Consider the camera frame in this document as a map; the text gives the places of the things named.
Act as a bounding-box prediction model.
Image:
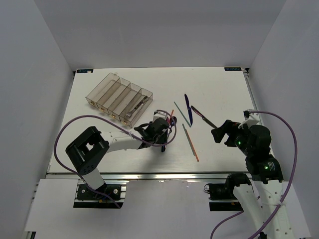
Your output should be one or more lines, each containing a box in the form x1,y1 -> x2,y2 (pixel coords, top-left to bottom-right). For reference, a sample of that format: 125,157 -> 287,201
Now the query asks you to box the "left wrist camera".
153,111 -> 168,121

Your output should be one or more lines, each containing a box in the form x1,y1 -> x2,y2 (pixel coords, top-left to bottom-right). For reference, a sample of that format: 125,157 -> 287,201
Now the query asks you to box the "black iridescent knife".
190,106 -> 217,129

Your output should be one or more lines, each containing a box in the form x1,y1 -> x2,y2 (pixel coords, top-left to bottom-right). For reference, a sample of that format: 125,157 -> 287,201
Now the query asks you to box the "orange chopstick lower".
185,129 -> 199,162

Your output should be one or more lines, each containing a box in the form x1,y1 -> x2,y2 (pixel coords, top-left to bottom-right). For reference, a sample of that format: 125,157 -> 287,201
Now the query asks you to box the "blue label right corner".
224,67 -> 242,71

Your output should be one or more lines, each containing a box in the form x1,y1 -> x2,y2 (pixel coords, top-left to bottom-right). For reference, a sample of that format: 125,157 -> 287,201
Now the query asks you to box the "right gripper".
210,119 -> 253,156

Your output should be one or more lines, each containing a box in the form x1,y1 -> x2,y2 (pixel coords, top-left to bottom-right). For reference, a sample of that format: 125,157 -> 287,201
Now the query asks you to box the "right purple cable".
209,110 -> 299,239

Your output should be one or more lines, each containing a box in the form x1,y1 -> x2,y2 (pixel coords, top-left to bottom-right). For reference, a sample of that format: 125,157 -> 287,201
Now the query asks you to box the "teal chopstick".
174,101 -> 191,127
182,123 -> 195,156

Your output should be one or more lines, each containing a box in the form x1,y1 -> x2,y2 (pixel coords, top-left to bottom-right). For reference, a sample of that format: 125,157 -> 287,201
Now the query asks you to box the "aluminium table edge rail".
46,172 -> 252,181

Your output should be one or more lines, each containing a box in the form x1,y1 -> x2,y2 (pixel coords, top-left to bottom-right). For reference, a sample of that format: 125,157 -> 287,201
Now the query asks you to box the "blue iridescent knife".
184,94 -> 193,126

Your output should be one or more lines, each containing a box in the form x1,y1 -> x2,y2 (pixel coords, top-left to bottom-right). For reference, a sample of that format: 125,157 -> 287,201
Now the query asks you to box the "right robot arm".
211,120 -> 295,239

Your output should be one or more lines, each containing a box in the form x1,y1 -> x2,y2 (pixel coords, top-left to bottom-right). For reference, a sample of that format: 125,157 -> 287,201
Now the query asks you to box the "clear acrylic utensil organizer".
86,73 -> 153,127

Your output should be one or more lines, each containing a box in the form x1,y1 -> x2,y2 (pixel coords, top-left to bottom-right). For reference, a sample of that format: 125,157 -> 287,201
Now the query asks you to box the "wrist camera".
238,109 -> 260,129
153,111 -> 168,121

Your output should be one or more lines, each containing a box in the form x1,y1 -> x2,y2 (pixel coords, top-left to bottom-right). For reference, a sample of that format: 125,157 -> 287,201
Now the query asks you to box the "teal chopstick lower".
182,123 -> 195,156

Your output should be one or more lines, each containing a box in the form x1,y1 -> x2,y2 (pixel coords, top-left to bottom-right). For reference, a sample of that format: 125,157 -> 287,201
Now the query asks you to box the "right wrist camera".
238,109 -> 260,129

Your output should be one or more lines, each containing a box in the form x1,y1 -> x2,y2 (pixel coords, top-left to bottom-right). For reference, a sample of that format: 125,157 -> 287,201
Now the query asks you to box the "teal chopstick upper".
174,101 -> 191,127

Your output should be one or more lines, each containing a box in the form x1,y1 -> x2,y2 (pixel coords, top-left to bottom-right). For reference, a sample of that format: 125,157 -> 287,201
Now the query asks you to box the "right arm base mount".
203,183 -> 243,212

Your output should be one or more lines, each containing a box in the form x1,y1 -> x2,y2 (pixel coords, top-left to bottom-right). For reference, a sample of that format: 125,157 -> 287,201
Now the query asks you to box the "black spoon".
164,116 -> 177,142

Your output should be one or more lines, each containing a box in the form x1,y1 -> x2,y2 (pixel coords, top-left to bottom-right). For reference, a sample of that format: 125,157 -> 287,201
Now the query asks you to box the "rainbow iridescent spoon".
160,116 -> 175,153

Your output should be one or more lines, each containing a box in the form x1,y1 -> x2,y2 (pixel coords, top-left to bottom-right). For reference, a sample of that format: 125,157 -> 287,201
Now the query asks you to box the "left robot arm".
65,118 -> 169,199

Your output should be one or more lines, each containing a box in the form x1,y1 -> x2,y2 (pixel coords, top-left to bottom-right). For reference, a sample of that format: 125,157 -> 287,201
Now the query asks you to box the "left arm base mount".
73,180 -> 128,209

